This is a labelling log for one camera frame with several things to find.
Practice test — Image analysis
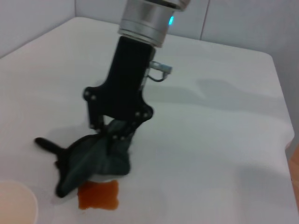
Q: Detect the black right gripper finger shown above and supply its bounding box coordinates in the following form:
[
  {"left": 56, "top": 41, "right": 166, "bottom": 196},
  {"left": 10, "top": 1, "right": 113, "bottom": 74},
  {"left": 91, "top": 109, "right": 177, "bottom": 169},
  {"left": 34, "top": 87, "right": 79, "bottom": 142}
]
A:
[
  {"left": 86, "top": 99, "right": 108, "bottom": 136},
  {"left": 109, "top": 119, "right": 141, "bottom": 143}
]

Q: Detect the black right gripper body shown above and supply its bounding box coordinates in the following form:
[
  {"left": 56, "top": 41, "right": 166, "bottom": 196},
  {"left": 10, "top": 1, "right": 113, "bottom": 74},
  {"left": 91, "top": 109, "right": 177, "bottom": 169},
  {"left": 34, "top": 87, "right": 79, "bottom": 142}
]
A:
[{"left": 83, "top": 36, "right": 156, "bottom": 125}]

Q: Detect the dark blue rag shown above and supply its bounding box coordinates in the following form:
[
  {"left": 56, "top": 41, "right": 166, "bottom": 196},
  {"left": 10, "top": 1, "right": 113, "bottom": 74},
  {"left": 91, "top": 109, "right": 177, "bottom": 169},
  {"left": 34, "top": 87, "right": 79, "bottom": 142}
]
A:
[{"left": 34, "top": 119, "right": 134, "bottom": 198}]

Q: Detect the brown water stain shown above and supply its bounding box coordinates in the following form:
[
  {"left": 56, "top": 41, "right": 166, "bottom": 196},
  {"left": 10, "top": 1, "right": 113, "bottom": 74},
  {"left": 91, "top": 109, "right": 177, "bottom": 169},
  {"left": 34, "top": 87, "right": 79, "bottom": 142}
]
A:
[{"left": 78, "top": 180, "right": 120, "bottom": 210}]

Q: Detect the white paper cup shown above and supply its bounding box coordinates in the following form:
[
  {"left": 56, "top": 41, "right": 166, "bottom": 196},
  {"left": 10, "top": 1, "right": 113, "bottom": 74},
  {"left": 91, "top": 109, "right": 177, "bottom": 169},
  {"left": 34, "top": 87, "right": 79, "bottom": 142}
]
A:
[{"left": 0, "top": 180, "right": 39, "bottom": 224}]

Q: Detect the metal right gripper cable connector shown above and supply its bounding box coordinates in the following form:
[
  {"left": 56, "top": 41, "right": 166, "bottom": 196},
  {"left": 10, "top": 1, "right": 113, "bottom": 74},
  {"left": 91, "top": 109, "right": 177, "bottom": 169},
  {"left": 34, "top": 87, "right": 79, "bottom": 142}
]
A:
[{"left": 143, "top": 60, "right": 173, "bottom": 83}]

